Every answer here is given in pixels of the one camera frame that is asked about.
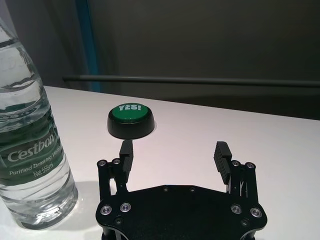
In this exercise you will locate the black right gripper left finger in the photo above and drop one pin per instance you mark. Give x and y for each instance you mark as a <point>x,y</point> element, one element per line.
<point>126,160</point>

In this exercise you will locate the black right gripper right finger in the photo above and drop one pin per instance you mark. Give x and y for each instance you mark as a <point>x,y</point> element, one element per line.
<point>222,160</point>

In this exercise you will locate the clear water bottle green label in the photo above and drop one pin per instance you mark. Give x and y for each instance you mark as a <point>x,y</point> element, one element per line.
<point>32,150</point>

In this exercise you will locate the green YES button black base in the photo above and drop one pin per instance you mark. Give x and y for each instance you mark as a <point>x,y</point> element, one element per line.
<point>130,122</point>

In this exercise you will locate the blue window frame strip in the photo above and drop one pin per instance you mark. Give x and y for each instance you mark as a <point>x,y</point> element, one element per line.
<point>90,45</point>

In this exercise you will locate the grey metal handrail bar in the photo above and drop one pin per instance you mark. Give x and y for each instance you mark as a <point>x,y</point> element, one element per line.
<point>175,80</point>

